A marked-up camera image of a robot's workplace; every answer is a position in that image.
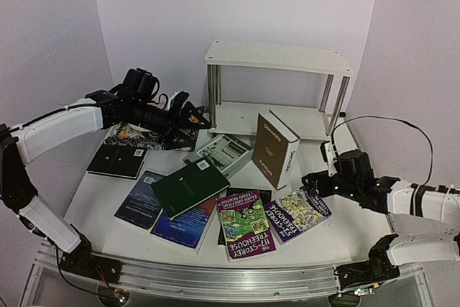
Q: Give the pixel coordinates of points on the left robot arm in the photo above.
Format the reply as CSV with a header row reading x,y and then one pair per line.
x,y
131,102

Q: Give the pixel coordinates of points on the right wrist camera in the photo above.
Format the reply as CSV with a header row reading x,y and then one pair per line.
x,y
328,152

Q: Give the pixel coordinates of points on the dark green hardcover book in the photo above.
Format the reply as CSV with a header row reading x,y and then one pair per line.
x,y
188,187

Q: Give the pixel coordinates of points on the white pink plate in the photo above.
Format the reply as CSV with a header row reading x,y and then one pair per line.
x,y
138,128

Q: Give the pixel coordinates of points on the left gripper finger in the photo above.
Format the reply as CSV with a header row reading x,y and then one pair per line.
x,y
178,139
190,117

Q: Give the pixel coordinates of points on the brown Decorate book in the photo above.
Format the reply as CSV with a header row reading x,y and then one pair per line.
x,y
275,149

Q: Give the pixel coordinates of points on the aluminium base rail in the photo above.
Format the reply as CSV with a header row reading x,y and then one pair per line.
x,y
222,283

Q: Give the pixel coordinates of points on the black notebook with barcode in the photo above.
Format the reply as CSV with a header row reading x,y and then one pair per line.
x,y
117,161

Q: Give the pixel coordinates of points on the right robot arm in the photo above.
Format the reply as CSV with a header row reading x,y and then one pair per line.
x,y
351,176

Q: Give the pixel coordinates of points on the white two-tier shelf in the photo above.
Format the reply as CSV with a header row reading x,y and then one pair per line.
x,y
306,87

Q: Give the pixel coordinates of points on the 52-Storey Treehouse book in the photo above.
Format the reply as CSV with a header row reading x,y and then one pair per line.
x,y
295,213

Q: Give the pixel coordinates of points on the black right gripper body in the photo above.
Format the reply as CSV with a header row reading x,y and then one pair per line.
x,y
315,182

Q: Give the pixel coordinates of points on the dark blue paperback book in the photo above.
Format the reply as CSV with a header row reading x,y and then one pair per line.
x,y
141,208

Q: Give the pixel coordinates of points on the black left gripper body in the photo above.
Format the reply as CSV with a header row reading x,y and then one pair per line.
x,y
155,120

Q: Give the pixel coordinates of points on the black paperback book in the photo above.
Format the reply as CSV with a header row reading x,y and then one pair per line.
x,y
265,195

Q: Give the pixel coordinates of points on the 117-Storey Treehouse book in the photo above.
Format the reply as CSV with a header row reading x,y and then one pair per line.
x,y
245,226

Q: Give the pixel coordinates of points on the patterned placemat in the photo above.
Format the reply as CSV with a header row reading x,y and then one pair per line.
x,y
123,135

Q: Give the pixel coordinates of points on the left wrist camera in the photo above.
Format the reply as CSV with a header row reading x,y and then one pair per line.
x,y
177,99

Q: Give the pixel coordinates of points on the grey photo cover book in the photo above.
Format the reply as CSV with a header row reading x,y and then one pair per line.
x,y
228,153

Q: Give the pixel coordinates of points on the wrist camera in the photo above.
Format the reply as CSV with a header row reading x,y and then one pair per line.
x,y
177,99
328,152

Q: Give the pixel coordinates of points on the blue orange paperback book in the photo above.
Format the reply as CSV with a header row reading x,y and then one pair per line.
x,y
188,230

